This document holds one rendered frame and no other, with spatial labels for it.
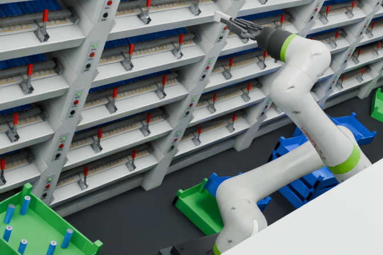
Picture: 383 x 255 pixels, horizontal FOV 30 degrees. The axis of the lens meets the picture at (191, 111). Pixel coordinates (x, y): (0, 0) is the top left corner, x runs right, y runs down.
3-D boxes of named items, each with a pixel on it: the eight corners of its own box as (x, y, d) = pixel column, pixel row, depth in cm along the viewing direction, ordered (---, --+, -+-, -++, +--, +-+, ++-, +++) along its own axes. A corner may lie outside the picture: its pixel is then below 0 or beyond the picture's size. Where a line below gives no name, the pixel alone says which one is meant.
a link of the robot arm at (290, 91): (334, 133, 234) (360, 140, 225) (315, 160, 232) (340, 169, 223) (277, 62, 215) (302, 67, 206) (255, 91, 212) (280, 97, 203)
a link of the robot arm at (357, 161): (341, 179, 245) (371, 160, 242) (354, 204, 235) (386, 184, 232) (314, 149, 235) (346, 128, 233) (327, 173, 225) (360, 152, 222)
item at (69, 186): (153, 168, 311) (170, 151, 303) (44, 211, 266) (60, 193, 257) (129, 130, 316) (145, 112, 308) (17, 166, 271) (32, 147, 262)
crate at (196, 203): (247, 232, 319) (253, 219, 315) (219, 248, 304) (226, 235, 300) (200, 190, 332) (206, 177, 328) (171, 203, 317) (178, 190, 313)
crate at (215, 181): (231, 185, 344) (240, 172, 342) (262, 212, 335) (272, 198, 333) (202, 186, 317) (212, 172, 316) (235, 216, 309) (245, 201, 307)
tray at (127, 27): (217, 20, 273) (232, 4, 267) (101, 42, 227) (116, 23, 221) (188, -20, 277) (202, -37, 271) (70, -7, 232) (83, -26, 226)
